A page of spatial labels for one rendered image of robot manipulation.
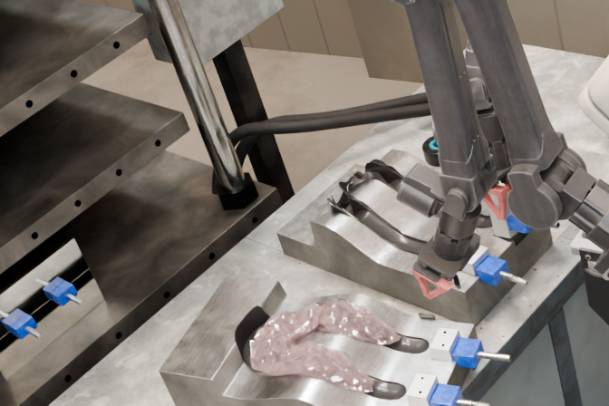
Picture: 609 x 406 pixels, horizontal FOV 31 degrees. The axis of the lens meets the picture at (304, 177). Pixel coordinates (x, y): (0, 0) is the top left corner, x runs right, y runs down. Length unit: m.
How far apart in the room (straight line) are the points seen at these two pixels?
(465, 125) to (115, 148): 1.07
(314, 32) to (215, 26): 2.21
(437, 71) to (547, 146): 0.18
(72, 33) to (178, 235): 0.52
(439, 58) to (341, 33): 3.17
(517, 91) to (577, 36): 2.62
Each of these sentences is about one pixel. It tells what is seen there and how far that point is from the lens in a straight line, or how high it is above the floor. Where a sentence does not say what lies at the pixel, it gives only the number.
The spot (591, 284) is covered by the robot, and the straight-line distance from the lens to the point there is 1.82.
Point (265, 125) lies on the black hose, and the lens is 2.53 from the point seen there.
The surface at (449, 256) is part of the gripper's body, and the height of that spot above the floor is 1.08.
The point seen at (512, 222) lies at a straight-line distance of 2.04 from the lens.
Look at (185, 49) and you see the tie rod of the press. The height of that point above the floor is 1.20.
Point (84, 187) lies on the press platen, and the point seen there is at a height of 1.04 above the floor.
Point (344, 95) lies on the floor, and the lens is 4.45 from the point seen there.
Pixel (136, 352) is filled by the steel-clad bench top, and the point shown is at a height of 0.80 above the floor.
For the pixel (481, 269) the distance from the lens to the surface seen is 1.99.
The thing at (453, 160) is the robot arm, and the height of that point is 1.28.
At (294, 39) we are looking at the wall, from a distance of 4.86.
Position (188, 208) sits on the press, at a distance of 2.63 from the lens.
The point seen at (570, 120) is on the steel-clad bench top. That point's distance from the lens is 2.52.
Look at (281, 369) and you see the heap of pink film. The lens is 1.93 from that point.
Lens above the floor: 2.18
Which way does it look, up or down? 33 degrees down
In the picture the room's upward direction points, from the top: 19 degrees counter-clockwise
